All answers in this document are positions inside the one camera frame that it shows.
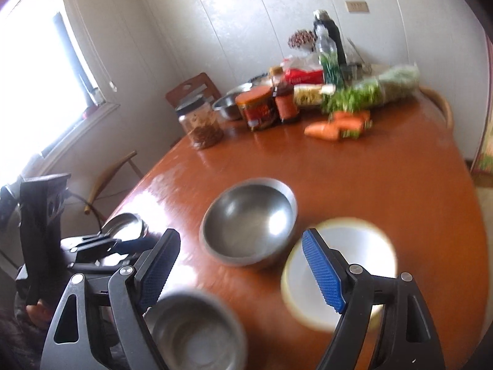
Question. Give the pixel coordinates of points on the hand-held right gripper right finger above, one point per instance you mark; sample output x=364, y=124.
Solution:
x=325, y=273

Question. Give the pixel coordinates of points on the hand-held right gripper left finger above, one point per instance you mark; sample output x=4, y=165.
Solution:
x=156, y=273

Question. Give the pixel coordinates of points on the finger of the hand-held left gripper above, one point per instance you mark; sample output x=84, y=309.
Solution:
x=131, y=246
x=96, y=242

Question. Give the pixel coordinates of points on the large steel bowl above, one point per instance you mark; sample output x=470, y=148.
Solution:
x=123, y=223

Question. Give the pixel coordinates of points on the deep steel bowl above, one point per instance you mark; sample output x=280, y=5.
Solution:
x=192, y=335
x=246, y=223

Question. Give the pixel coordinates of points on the person's left forearm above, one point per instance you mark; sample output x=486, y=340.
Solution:
x=15, y=339

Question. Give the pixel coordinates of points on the curved wooden armchair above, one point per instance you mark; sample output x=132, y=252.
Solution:
x=127, y=157
x=443, y=104

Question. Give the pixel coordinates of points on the glass jar with black lid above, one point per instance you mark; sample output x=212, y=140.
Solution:
x=200, y=127

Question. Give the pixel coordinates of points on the small grey container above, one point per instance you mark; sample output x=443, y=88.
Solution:
x=95, y=97

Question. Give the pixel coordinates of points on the window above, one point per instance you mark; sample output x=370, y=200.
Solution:
x=38, y=84

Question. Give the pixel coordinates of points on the brown slatted wooden chair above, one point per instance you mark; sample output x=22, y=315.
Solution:
x=181, y=96

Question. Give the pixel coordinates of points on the small steel basin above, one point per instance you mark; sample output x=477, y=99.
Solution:
x=227, y=108

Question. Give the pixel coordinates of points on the brown sauce bottle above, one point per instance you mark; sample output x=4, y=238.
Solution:
x=287, y=108

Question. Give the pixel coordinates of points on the red jar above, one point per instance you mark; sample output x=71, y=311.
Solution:
x=256, y=110

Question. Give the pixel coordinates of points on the yellow food packet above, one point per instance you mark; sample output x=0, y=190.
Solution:
x=312, y=95

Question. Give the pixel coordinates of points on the bundle of green vegetables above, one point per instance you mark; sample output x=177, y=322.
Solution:
x=366, y=92

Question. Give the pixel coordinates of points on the pink cartoon sliding door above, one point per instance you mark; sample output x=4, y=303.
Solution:
x=485, y=158

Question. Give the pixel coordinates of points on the red food packet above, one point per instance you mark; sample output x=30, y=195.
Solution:
x=304, y=75

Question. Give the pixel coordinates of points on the clear plastic bottle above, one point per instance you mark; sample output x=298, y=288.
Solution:
x=327, y=65

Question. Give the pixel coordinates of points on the decorative flower bunch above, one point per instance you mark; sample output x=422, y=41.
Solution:
x=302, y=38

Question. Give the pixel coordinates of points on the black bottle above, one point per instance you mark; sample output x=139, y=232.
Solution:
x=335, y=34

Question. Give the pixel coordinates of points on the wall socket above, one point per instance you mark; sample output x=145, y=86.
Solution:
x=357, y=6

